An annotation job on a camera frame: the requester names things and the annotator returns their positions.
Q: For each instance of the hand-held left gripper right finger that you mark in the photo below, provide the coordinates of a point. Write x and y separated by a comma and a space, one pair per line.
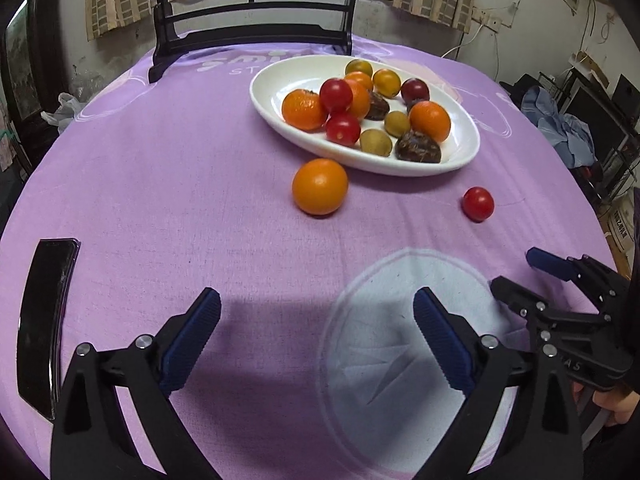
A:
442, 340

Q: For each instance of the bumpy mandarin orange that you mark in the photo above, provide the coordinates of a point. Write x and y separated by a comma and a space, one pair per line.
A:
300, 110

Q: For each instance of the red cherry tomato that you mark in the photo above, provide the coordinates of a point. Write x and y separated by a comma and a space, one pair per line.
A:
343, 129
336, 95
477, 203

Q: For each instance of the small tan longan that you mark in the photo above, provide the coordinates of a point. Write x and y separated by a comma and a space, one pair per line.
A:
397, 123

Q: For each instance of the white plastic bag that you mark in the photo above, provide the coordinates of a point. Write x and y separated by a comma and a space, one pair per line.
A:
65, 110

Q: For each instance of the cardboard box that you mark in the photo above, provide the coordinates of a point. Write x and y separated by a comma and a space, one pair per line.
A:
620, 225

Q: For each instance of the black smartphone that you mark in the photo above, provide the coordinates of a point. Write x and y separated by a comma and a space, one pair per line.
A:
42, 320

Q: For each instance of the yellow orange cherry tomato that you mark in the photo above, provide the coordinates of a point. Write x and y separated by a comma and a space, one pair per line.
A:
386, 82

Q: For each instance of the black metal rack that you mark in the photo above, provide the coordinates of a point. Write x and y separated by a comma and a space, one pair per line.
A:
625, 95

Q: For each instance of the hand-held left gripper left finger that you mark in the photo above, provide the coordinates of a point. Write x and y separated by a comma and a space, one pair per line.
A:
192, 340

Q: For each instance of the blue clothes pile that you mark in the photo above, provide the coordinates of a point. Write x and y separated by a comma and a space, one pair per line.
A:
565, 132

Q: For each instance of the dark red tomato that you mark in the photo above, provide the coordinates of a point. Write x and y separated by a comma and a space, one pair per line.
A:
415, 90

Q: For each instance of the greenish orange cherry tomato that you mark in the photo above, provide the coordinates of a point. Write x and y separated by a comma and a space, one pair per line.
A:
358, 66

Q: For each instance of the white oval plate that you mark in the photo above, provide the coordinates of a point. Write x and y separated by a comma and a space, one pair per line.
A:
272, 92

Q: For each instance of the black chair with round panel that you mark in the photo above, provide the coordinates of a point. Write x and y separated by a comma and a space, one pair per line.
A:
165, 35

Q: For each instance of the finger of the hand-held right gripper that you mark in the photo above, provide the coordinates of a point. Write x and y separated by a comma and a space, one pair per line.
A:
547, 261
520, 297

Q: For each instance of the dark wooden cabinet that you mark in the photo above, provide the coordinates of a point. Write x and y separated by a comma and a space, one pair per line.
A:
30, 60

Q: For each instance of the person's right hand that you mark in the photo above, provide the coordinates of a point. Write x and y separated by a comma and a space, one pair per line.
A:
617, 404

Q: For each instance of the smooth orange tomato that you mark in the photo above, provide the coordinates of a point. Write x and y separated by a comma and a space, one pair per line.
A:
320, 186

